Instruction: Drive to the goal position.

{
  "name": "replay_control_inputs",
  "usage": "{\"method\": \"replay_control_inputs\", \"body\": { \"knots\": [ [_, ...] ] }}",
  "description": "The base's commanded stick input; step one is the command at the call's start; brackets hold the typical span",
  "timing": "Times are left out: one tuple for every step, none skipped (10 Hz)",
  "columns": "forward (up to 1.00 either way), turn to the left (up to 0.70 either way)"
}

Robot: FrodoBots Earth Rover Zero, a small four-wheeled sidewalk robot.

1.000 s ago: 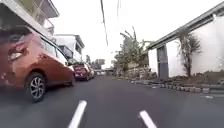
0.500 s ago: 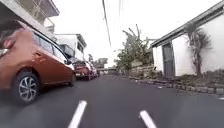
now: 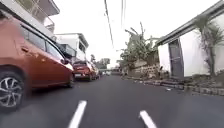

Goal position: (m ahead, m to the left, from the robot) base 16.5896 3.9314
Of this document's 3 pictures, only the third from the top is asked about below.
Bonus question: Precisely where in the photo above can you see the red car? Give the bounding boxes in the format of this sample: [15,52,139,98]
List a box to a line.
[72,60,100,82]

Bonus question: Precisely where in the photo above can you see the banana plants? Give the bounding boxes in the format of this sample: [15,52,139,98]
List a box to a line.
[119,21,160,72]

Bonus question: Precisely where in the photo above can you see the grey asphalt road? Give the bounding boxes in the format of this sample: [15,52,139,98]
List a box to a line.
[0,73,224,128]

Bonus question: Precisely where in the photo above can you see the white multi-storey building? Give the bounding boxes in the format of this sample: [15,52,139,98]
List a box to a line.
[54,32,90,63]

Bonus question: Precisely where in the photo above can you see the robot's own part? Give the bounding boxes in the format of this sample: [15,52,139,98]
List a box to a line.
[67,100,88,128]
[139,110,158,128]

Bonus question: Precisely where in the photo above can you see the stone kerb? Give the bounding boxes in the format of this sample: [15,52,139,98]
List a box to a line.
[121,75,224,98]

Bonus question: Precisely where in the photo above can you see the orange car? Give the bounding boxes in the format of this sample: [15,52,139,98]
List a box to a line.
[0,12,76,112]

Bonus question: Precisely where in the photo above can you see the white house with door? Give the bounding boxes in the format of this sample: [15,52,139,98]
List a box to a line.
[155,0,224,80]

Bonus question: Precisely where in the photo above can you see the white building with balcony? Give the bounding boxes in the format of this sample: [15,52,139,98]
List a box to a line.
[0,0,61,38]

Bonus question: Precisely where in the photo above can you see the palm tree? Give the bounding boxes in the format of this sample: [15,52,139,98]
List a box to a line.
[194,15,224,78]

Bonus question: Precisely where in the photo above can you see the low block wall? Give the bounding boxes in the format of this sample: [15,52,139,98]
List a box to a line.
[127,63,160,80]

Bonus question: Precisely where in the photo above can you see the overhead wires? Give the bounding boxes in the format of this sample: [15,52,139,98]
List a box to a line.
[103,0,127,49]

